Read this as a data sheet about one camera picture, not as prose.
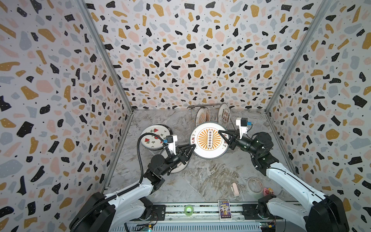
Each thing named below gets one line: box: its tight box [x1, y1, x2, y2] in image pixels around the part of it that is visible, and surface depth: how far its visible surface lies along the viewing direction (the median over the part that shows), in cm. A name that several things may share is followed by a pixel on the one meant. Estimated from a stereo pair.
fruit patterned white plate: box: [140, 124, 171, 149], surface depth 105 cm
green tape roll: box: [184, 204, 194, 217], surface depth 76 cm
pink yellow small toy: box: [263, 187, 274, 196], surface depth 80 cm
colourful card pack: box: [217, 199, 233, 220], surface depth 75 cm
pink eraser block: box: [230, 182, 240, 197], surface depth 81 cm
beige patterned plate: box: [189, 121, 229, 160], surface depth 72 cm
